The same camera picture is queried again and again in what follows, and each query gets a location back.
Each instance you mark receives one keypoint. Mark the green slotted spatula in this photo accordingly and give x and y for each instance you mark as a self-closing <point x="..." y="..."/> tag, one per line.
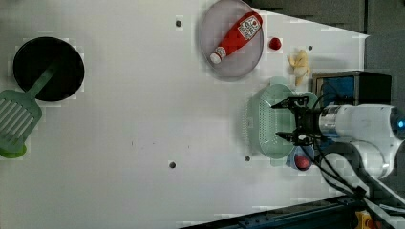
<point x="20" y="112"/>

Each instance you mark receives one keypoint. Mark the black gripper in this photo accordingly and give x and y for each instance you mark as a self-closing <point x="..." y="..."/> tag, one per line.
<point x="306" y="120"/>

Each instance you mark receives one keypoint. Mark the black utensil holder cup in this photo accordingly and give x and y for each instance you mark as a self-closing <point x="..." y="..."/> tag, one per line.
<point x="38" y="55"/>

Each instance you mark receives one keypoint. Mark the blue bowl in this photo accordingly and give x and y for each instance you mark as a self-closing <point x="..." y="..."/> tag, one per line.
<point x="300" y="150"/>

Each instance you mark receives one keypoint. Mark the grey round plate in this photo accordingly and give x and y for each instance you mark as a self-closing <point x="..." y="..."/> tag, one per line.
<point x="215" y="24"/>

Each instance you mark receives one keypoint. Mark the black toaster oven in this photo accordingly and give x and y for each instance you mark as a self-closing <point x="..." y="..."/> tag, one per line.
<point x="354" y="88"/>

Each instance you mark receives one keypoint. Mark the red fruit in bowl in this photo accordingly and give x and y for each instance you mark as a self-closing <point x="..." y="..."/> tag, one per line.
<point x="302" y="163"/>

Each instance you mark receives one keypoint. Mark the yellow peeled toy banana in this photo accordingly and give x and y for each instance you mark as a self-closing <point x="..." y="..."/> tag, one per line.
<point x="300" y="65"/>

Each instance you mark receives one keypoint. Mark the lime green cup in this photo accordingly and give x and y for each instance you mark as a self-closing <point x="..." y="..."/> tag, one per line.
<point x="12" y="154"/>

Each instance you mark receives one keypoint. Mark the red toy strawberry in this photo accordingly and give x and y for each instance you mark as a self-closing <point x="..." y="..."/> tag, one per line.
<point x="275" y="44"/>

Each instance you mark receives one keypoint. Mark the red ketchup bottle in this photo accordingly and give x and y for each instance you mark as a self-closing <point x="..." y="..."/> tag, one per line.
<point x="241" y="33"/>

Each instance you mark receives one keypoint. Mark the green oval strainer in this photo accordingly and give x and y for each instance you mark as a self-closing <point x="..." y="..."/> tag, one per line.
<point x="262" y="122"/>

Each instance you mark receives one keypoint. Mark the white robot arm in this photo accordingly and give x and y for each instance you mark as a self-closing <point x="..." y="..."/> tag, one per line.
<point x="375" y="132"/>

